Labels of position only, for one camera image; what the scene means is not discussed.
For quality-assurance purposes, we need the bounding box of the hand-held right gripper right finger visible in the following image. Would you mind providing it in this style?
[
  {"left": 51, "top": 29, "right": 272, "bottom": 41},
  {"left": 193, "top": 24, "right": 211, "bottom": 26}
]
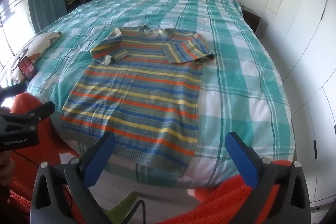
[{"left": 226, "top": 132, "right": 311, "bottom": 224}]

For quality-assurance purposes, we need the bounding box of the white wardrobe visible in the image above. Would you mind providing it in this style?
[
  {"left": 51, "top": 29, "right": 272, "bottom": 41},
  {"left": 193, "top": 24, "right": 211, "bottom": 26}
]
[{"left": 259, "top": 0, "right": 336, "bottom": 211}]

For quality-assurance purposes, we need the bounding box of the dark bedside table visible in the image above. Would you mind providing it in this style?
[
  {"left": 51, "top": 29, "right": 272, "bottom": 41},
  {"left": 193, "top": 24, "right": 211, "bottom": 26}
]
[{"left": 241, "top": 5, "right": 261, "bottom": 33}]

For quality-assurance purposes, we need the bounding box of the striped knit sweater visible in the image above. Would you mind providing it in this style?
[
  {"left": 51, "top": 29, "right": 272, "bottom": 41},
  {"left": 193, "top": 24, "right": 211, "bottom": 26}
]
[{"left": 60, "top": 25, "right": 216, "bottom": 178}]

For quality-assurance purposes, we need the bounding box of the teal plaid bedspread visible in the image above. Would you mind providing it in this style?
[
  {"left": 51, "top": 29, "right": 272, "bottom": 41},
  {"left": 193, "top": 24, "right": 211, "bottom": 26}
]
[{"left": 26, "top": 0, "right": 296, "bottom": 188}]

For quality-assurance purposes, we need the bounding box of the window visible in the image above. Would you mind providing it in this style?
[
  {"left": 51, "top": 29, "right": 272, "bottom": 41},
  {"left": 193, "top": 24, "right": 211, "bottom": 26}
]
[{"left": 0, "top": 0, "right": 34, "bottom": 77}]

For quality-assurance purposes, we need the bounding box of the patterned cream pillow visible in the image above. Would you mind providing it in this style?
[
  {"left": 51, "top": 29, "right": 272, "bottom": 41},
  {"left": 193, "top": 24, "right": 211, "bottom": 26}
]
[{"left": 10, "top": 31, "right": 63, "bottom": 81}]

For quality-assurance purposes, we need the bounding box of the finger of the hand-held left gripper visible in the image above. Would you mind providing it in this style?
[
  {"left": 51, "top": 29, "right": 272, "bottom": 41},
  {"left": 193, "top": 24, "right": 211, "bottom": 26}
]
[
  {"left": 0, "top": 101, "right": 55, "bottom": 131},
  {"left": 0, "top": 83, "right": 27, "bottom": 99}
]

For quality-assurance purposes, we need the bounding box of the black cable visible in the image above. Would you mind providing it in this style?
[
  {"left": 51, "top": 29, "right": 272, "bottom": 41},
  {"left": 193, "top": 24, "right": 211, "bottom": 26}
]
[{"left": 128, "top": 199, "right": 146, "bottom": 224}]

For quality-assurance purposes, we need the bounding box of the black smartphone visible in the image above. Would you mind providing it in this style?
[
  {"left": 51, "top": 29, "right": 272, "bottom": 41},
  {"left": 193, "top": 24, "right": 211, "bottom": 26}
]
[{"left": 18, "top": 55, "right": 39, "bottom": 81}]

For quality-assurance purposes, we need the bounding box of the green plastic object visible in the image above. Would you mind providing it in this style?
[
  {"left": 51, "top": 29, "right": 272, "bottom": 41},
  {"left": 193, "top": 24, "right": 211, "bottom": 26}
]
[{"left": 108, "top": 191, "right": 142, "bottom": 224}]

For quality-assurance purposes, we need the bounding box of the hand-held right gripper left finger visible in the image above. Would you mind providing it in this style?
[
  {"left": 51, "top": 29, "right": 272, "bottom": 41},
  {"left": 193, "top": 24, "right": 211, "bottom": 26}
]
[{"left": 31, "top": 132, "right": 117, "bottom": 224}]

